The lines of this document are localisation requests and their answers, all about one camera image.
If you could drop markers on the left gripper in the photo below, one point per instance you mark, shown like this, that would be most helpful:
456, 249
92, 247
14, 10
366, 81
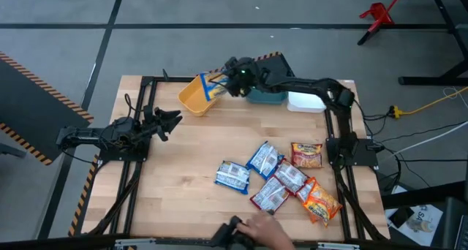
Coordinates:
150, 124

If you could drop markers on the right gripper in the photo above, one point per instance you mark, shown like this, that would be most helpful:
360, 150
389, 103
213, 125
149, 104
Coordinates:
243, 80

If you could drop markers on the blue Maruchan noodle packet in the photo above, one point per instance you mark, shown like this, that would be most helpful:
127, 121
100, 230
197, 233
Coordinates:
233, 177
264, 159
215, 90

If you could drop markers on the yellow plastic bin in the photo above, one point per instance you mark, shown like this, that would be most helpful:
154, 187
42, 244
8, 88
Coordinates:
192, 98

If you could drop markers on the red Maruchan noodle packet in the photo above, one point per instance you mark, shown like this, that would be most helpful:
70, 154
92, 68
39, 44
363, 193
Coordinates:
290, 177
306, 155
270, 195

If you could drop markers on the orange Maruchan noodle packet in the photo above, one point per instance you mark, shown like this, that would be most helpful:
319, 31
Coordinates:
305, 191
321, 204

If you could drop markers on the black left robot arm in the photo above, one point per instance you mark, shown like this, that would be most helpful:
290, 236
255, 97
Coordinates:
91, 135

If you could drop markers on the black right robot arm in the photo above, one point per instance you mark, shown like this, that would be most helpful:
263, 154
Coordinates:
311, 85

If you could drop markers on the teal plastic bin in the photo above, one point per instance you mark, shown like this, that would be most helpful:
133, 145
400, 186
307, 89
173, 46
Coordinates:
267, 97

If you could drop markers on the white plastic bin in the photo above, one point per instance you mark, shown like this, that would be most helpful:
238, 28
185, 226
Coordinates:
305, 102

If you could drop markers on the yellow-black hazard tape strip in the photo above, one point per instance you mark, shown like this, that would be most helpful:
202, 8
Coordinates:
83, 199

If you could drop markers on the large black hazard-striped mat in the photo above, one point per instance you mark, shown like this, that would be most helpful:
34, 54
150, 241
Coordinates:
29, 107

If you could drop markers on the person's hand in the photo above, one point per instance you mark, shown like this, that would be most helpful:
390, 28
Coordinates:
267, 230

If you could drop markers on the red stand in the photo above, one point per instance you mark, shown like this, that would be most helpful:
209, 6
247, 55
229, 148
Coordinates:
378, 14

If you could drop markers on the black phone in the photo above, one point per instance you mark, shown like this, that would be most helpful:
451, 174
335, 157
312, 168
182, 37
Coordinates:
401, 217

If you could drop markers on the black bar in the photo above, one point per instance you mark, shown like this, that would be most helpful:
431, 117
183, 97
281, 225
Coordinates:
420, 195

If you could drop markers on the white printed paper sheet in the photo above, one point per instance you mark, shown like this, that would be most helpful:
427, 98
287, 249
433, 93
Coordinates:
428, 213

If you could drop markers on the small clear bottle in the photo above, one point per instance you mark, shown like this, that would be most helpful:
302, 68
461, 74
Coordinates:
419, 226

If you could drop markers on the black aluminium table frame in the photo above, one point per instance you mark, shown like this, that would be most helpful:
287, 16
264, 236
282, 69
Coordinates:
175, 79

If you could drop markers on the black desk frame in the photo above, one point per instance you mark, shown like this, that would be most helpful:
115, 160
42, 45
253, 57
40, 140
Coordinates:
453, 71

